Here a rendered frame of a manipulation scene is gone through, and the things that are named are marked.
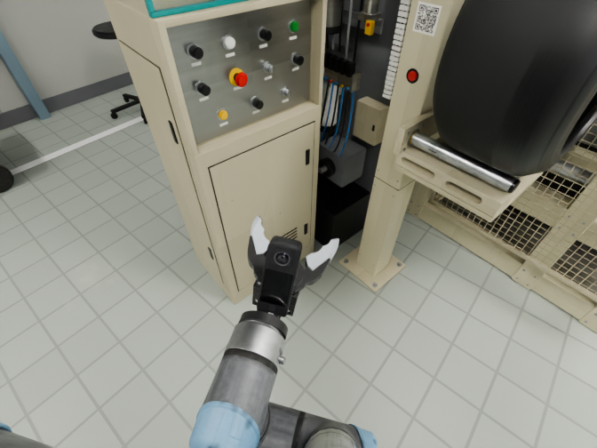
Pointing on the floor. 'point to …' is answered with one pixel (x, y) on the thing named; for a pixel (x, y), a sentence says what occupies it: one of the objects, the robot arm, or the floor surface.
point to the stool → (124, 93)
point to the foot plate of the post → (369, 273)
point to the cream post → (415, 99)
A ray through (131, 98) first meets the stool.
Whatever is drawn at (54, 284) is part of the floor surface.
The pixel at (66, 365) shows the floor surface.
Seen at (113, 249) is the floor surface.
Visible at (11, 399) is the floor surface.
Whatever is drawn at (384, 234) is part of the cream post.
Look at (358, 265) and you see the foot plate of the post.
